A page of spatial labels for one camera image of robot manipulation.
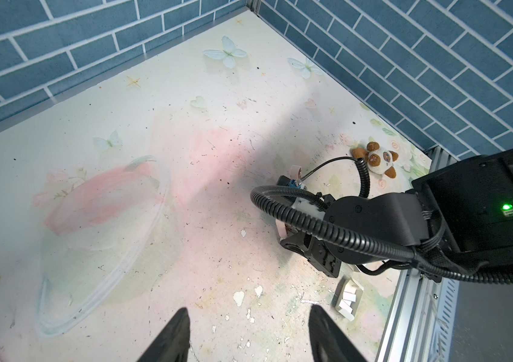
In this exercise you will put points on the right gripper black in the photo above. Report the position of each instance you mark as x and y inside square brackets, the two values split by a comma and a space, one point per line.
[314, 250]

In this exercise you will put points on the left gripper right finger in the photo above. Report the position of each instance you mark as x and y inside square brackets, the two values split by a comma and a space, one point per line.
[328, 342]

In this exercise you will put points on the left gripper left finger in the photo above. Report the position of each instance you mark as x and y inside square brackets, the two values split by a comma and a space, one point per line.
[173, 342]

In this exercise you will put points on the staple box tray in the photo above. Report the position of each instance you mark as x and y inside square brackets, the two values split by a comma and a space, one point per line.
[347, 298]

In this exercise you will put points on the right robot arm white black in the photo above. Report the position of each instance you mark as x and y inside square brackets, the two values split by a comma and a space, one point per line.
[458, 218]

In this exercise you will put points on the small panda plush toy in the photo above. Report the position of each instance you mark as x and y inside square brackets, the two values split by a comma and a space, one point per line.
[379, 160]

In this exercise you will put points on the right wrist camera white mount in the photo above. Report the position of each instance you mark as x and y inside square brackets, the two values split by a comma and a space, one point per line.
[304, 199]

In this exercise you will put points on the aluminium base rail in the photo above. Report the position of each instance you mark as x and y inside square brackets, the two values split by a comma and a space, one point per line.
[409, 327]

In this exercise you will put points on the white slotted cable duct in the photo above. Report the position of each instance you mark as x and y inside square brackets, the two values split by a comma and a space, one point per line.
[445, 312]

